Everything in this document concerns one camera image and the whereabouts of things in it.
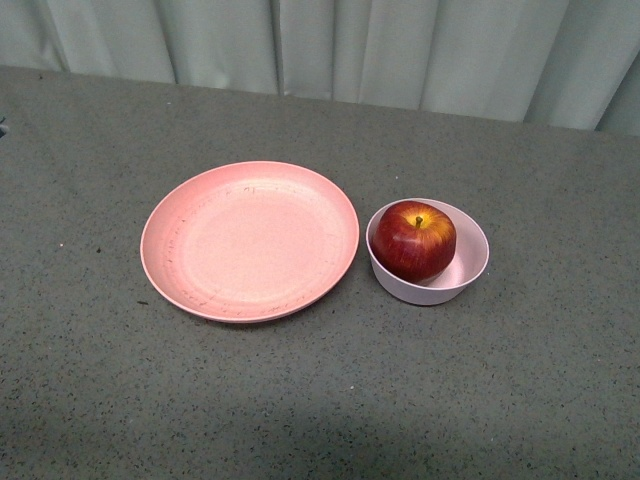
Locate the white curtain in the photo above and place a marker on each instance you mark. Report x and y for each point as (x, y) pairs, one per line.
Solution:
(563, 63)

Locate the red apple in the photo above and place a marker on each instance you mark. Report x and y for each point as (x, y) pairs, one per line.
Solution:
(414, 241)

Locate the pink round plate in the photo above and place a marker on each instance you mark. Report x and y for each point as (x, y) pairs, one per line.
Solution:
(250, 242)

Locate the light pink bowl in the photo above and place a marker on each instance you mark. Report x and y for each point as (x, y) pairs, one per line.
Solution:
(468, 264)

